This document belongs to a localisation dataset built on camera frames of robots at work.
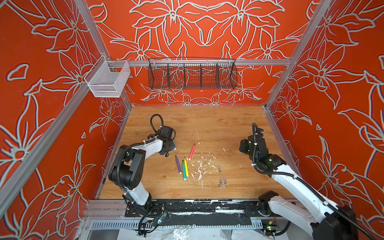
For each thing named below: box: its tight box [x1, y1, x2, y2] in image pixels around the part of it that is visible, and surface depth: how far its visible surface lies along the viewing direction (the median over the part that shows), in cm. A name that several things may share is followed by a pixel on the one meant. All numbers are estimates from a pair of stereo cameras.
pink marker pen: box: [188, 143, 196, 161], surface depth 94 cm
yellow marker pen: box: [184, 156, 189, 177], surface depth 89 cm
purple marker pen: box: [175, 155, 182, 175], surface depth 89 cm
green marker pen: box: [182, 159, 187, 181], surface depth 87 cm
